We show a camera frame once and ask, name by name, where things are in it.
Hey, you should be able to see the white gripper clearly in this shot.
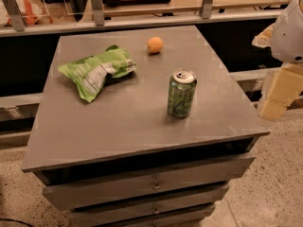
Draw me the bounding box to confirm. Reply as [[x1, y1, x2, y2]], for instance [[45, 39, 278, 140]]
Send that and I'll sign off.
[[252, 0, 303, 121]]

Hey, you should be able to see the green soda can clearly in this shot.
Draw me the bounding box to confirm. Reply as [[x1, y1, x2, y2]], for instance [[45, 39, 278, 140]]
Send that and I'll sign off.
[[168, 68, 197, 118]]

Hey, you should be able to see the orange fruit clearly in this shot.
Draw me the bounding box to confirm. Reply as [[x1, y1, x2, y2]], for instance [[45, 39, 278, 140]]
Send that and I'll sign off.
[[148, 37, 164, 54]]

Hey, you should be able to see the grey drawer cabinet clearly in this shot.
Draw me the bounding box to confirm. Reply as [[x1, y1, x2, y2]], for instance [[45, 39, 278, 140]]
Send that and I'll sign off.
[[21, 25, 272, 227]]

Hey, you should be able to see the middle grey drawer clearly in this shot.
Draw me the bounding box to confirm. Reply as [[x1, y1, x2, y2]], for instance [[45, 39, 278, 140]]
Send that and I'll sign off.
[[69, 183, 230, 227]]

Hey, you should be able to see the grey drawer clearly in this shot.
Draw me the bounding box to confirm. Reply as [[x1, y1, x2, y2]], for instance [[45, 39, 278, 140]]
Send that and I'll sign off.
[[43, 152, 254, 210], [69, 183, 230, 227], [102, 203, 215, 227]]

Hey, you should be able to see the bottom grey drawer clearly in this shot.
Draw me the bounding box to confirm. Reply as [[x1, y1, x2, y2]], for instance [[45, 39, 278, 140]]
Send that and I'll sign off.
[[102, 203, 215, 227]]

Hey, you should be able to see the green chip bag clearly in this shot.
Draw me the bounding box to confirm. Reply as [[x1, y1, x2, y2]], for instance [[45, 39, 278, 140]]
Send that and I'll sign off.
[[58, 45, 136, 102]]

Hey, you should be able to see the top grey drawer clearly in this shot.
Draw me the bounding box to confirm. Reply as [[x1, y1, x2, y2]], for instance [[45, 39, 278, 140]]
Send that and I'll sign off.
[[43, 152, 254, 210]]

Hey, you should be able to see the orange white cloth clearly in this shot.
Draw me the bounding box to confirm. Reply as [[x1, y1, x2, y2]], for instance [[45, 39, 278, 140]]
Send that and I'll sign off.
[[0, 0, 53, 27]]

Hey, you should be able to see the grey metal railing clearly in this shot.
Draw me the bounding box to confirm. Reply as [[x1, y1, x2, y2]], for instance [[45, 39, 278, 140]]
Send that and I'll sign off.
[[0, 0, 290, 37]]

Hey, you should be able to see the black floor cable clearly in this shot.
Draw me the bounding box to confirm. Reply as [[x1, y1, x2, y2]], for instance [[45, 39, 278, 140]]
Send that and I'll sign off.
[[0, 217, 27, 227]]

